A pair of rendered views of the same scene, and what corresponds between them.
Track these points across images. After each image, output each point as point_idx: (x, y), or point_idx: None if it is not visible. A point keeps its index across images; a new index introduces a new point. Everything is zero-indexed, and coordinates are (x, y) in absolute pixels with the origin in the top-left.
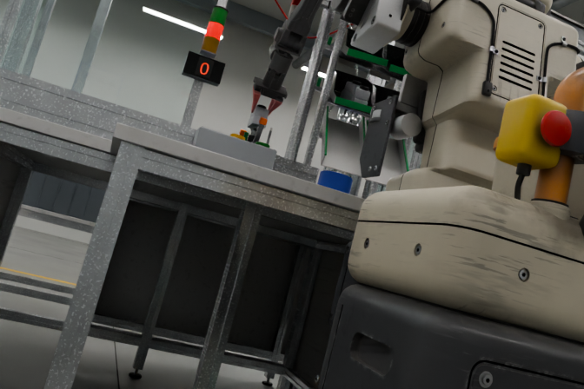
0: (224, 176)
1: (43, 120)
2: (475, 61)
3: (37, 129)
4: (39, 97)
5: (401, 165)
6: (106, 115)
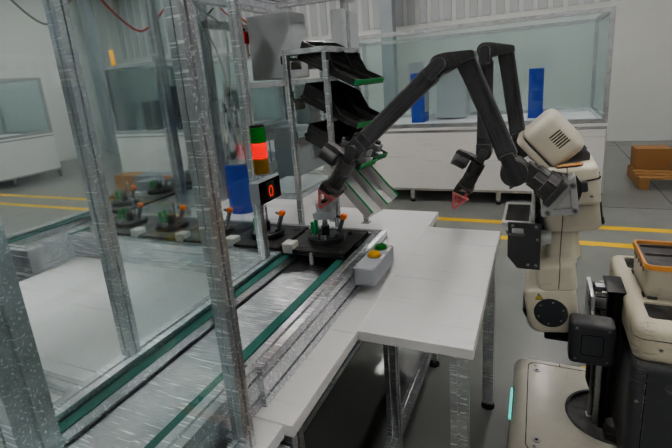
0: None
1: (333, 365)
2: (596, 206)
3: (334, 375)
4: (296, 346)
5: (375, 180)
6: (324, 312)
